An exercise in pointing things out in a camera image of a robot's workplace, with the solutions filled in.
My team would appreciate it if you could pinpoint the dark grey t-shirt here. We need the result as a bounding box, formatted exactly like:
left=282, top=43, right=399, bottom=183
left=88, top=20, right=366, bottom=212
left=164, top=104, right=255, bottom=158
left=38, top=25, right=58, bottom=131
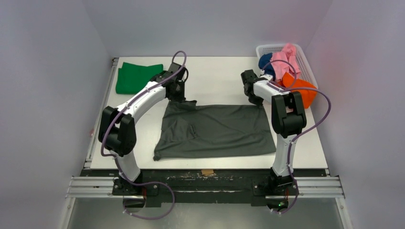
left=153, top=101, right=276, bottom=161

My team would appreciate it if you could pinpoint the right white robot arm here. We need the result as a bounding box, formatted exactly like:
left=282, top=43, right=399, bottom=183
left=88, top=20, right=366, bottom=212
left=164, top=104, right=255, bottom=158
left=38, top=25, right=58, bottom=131
left=241, top=70, right=307, bottom=194

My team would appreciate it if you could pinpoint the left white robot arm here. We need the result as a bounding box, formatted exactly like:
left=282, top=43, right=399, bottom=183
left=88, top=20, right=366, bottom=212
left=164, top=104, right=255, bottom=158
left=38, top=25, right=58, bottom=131
left=98, top=62, right=187, bottom=195

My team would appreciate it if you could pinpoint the navy blue t-shirt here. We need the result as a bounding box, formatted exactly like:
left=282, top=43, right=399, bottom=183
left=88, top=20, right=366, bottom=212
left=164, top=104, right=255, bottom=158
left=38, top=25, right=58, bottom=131
left=258, top=52, right=276, bottom=80

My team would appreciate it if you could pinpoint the pink t-shirt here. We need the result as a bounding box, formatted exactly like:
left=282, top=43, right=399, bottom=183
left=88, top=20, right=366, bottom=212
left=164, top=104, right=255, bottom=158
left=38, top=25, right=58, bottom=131
left=270, top=43, right=301, bottom=82

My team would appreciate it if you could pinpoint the folded green t-shirt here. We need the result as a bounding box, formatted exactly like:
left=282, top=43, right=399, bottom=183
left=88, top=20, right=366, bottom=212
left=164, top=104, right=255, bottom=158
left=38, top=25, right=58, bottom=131
left=115, top=62, right=163, bottom=94

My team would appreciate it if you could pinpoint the white plastic basket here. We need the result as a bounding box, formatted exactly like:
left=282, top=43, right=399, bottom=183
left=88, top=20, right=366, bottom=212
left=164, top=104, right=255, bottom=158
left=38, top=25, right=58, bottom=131
left=256, top=43, right=318, bottom=88

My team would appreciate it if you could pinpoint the orange t-shirt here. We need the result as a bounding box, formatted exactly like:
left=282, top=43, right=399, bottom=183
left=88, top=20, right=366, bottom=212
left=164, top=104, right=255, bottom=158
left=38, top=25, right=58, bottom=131
left=280, top=73, right=317, bottom=109

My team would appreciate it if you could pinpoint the brown tape piece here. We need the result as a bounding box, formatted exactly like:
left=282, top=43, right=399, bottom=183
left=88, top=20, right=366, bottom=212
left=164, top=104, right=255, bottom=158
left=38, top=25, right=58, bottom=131
left=201, top=169, right=215, bottom=177

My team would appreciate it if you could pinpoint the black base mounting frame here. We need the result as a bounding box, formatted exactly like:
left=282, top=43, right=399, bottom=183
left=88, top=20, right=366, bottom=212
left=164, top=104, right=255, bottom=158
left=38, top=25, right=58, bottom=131
left=79, top=168, right=330, bottom=209

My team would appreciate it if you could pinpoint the aluminium table rail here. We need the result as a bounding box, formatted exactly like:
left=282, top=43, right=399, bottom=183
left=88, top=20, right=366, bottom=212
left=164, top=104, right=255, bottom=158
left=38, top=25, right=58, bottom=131
left=83, top=57, right=119, bottom=170

